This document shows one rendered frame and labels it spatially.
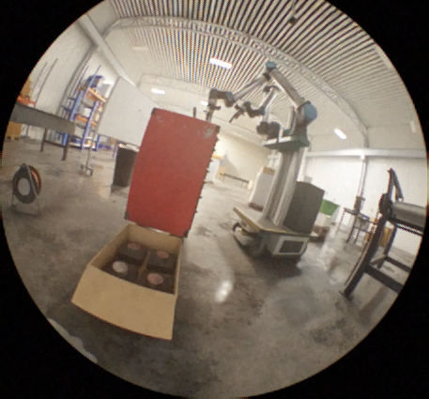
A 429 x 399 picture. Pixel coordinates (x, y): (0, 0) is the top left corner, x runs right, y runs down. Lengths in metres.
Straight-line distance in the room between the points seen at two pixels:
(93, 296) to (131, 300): 0.13
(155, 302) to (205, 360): 0.33
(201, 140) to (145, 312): 0.90
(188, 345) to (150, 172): 0.94
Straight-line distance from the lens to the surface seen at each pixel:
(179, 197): 0.95
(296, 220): 1.61
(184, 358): 0.68
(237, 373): 0.71
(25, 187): 1.38
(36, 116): 3.28
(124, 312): 0.51
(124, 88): 3.41
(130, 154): 2.49
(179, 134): 0.95
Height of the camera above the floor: 0.64
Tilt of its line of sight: 4 degrees down
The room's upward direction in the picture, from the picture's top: 17 degrees clockwise
